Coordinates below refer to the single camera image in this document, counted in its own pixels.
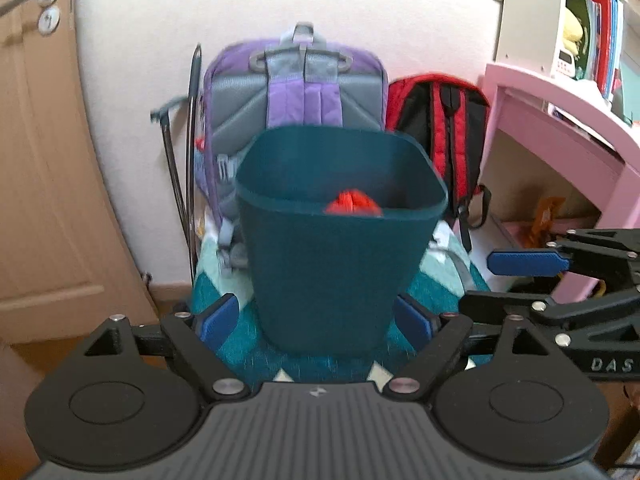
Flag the orange spiky mesh trash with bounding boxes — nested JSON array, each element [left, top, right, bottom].
[[324, 188, 383, 217]]

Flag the teal white zigzag blanket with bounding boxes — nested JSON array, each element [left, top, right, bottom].
[[191, 208, 486, 386]]

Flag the red black backpack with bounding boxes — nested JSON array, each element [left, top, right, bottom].
[[386, 73, 491, 252]]

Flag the beige wooden door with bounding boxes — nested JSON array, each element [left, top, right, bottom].
[[1, 0, 156, 344]]

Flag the pink desk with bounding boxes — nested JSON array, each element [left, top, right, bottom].
[[476, 62, 640, 306]]

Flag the black metal stand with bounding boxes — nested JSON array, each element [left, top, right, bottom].
[[150, 43, 204, 283]]

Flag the purple grey backpack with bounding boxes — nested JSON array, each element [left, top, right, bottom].
[[195, 23, 388, 272]]

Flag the colourful books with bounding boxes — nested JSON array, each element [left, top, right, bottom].
[[564, 0, 639, 126]]

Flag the silver door handle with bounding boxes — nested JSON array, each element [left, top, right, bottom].
[[0, 0, 62, 37]]

